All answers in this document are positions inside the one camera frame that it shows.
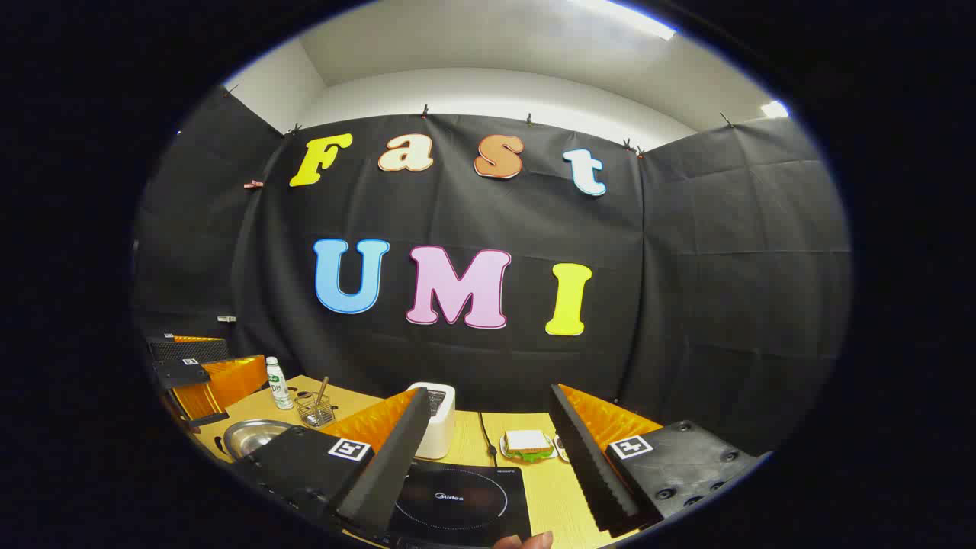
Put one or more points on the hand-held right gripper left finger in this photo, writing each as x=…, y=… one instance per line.
x=389, y=465

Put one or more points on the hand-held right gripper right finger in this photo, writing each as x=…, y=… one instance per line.
x=591, y=465

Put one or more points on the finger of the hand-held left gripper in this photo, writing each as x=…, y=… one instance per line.
x=217, y=385
x=187, y=351

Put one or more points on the stainless steel pot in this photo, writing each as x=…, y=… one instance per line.
x=252, y=438

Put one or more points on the black induction cooktop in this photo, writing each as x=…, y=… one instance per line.
x=457, y=496

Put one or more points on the white green drink bottle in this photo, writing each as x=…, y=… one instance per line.
x=280, y=389

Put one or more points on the white plate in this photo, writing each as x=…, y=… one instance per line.
x=526, y=459

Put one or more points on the white toaster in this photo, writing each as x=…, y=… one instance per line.
x=442, y=427

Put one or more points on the sandwich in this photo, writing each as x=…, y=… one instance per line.
x=528, y=442

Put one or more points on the wooden stick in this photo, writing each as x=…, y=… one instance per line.
x=321, y=393

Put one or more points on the black backdrop cloth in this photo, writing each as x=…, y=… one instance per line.
x=686, y=290

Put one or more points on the ceiling light panel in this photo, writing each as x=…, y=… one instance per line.
x=774, y=109

